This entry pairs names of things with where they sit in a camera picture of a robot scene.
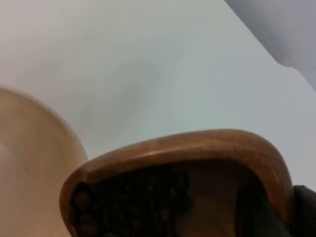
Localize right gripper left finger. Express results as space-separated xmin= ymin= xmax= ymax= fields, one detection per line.
xmin=236 ymin=184 xmax=293 ymax=237

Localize coffee beans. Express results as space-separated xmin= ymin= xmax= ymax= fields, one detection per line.
xmin=70 ymin=170 xmax=195 ymax=237

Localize pale wooden bowl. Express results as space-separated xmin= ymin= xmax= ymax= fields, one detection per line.
xmin=0 ymin=87 xmax=88 ymax=237

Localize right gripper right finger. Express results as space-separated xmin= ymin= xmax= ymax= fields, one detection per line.
xmin=292 ymin=185 xmax=316 ymax=237

